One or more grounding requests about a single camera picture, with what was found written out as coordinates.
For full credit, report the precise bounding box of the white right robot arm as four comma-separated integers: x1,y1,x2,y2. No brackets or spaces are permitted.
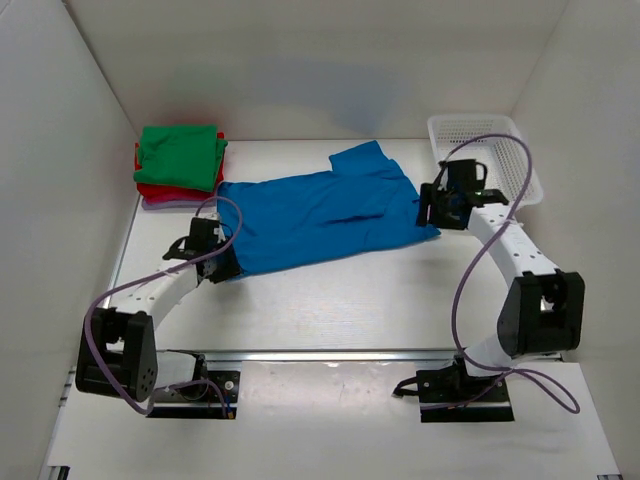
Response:
417,159,585,401

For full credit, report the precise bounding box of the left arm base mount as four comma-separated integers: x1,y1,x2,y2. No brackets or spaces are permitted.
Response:
147,361,242,420

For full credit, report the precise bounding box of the blue t-shirt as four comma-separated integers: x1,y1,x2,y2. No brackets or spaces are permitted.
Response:
218,141,440,276

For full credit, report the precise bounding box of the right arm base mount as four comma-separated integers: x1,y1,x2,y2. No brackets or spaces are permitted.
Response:
392,360,515,424

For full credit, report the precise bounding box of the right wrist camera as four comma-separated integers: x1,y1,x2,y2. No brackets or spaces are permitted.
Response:
433,161,449,185

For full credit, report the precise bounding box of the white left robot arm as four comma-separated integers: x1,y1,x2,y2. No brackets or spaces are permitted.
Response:
75,214,242,405

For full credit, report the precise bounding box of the folded green t-shirt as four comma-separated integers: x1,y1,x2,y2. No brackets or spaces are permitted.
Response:
133,125,228,192

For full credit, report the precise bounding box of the white plastic mesh basket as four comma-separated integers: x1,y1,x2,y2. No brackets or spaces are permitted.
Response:
427,113,528,200

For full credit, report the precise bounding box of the folded purple t-shirt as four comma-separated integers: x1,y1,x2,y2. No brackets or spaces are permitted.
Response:
141,198,205,211

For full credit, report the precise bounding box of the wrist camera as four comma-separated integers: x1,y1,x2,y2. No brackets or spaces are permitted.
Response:
202,211,221,222
433,161,449,185

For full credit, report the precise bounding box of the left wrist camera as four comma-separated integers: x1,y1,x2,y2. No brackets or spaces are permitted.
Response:
202,211,221,222

